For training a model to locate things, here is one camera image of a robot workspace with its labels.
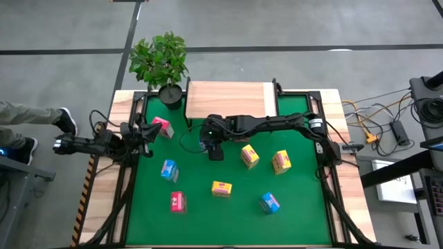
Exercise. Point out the green plant in black pot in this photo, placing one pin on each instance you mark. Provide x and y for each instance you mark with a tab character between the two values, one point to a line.
159	62

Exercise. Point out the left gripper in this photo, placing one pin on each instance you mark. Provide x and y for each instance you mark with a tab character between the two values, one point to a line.
135	138

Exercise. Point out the white paper sheet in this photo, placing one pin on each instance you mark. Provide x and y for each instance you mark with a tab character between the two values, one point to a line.
394	190

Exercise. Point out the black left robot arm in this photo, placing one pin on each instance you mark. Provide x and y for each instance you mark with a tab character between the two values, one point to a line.
86	145

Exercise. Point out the yellow power plug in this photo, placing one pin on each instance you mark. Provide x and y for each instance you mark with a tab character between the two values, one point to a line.
371	138

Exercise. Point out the small black floor object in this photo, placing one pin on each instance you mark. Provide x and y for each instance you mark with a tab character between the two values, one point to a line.
412	238

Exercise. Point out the dark device with blue light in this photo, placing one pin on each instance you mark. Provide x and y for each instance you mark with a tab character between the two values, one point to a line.
2	152

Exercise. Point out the blue Rice Krispies cereal box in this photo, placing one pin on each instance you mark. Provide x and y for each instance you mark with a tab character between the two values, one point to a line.
169	170
269	203
202	144

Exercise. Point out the computer monitor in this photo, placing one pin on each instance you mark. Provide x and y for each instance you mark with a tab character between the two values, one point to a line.
432	144

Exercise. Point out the green table mat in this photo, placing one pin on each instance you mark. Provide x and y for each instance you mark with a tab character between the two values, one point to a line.
225	224

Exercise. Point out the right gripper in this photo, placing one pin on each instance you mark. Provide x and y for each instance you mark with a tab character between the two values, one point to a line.
211	133

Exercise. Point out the wooden shelf stand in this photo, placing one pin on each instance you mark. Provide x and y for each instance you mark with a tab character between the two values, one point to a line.
225	100

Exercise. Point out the grey side desk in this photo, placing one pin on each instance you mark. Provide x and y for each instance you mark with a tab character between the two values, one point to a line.
20	169

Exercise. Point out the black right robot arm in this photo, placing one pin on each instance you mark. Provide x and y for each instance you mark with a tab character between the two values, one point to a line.
270	122

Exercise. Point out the person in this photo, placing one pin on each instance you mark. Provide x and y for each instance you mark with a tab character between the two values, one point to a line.
24	114

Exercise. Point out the yellow black hazard tape strip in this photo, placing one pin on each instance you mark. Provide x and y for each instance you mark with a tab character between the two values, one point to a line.
83	200

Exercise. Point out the yellow Corn Pops cereal box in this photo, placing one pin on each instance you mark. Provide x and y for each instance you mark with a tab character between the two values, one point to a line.
221	188
250	155
281	161

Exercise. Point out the dark workstation desk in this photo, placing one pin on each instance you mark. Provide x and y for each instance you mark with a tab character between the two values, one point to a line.
420	93

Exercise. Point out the black power brick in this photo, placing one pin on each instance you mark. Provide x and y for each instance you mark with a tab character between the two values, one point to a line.
399	133

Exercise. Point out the black keyboard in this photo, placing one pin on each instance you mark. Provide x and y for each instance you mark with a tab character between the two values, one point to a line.
437	193

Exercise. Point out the black metal rig frame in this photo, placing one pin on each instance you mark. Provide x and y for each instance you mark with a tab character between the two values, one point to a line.
314	95

